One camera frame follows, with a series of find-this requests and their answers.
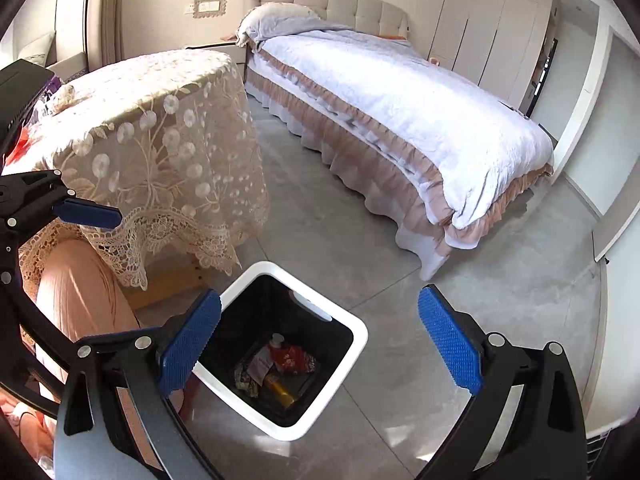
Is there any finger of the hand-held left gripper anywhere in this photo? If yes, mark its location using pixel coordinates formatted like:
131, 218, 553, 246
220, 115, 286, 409
0, 170, 124, 234
0, 232, 76, 419

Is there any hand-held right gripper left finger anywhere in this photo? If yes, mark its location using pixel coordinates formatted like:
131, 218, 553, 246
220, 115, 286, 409
52, 287, 223, 480

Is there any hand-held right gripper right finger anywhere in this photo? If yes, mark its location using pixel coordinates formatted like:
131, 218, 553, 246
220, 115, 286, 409
417, 284, 589, 480

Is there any white square trash bin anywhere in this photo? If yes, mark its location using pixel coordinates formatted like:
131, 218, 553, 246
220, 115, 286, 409
192, 261, 369, 442

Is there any purple packet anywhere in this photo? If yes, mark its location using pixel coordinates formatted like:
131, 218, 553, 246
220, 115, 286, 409
34, 67, 62, 107

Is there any beige cushion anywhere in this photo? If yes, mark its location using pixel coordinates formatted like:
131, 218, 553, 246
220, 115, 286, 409
16, 30, 57, 69

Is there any crumpled white tissue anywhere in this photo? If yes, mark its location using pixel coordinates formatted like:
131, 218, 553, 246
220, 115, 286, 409
49, 84, 77, 112

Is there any red plastic wrapper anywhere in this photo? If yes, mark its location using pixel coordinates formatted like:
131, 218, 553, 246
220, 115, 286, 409
9, 124, 37, 162

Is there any patterned crumpled wrapper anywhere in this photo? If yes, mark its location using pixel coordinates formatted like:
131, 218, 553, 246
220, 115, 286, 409
234, 362, 262, 394

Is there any wooden table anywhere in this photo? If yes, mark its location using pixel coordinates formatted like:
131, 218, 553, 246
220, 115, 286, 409
122, 249, 212, 312

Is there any white paper wrapper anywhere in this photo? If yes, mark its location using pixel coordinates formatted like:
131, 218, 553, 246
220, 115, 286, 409
247, 349, 277, 386

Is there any yellow bottle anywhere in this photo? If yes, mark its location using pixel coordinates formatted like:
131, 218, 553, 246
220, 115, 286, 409
264, 377, 297, 409

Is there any red snack packet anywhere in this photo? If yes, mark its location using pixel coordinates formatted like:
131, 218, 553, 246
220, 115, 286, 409
269, 339, 319, 374

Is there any beige lace tablecloth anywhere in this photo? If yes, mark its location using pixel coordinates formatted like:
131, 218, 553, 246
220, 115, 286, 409
15, 50, 272, 292

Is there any white floor heater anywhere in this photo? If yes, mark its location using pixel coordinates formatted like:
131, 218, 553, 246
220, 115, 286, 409
581, 429, 615, 480

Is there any white nightstand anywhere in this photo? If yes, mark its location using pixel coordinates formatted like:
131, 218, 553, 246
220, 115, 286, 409
185, 40, 249, 82

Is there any white door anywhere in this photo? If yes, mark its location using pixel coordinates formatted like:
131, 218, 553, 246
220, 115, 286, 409
592, 160, 640, 264

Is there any light grey ruffled quilt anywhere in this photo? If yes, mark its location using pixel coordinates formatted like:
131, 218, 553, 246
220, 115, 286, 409
245, 27, 557, 282

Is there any light grey pillow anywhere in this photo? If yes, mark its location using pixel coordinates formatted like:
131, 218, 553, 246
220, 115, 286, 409
235, 1, 326, 50

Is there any black television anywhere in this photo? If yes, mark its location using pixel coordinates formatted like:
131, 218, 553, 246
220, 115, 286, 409
520, 39, 559, 117

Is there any white wardrobe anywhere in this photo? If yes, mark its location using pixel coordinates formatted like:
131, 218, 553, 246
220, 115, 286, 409
427, 0, 560, 107

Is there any beige upholstered bed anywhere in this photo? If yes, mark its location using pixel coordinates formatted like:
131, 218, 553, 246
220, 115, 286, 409
235, 0, 557, 282

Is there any lace-framed wall switch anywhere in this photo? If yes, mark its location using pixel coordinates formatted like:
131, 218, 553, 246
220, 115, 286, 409
192, 0, 229, 21

